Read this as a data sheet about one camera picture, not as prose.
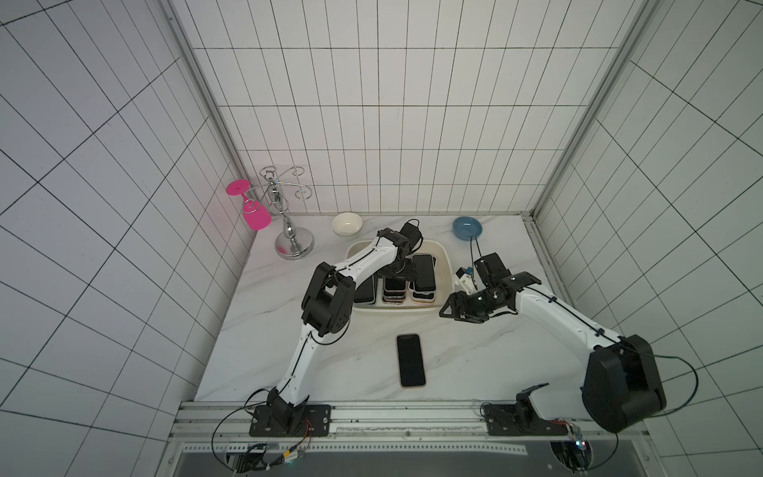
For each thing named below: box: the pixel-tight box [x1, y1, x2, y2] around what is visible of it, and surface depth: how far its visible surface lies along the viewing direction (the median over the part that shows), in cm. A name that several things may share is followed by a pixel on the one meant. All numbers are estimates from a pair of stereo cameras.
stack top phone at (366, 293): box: [353, 273, 377, 305], surface depth 94 cm
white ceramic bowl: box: [330, 211, 364, 236], surface depth 113 cm
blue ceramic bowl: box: [452, 216, 483, 242], surface depth 115 cm
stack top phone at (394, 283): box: [383, 276, 407, 293], surface depth 96 cm
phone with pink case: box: [396, 333, 427, 388], surface depth 83 cm
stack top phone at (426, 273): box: [412, 254, 437, 293], surface depth 97 cm
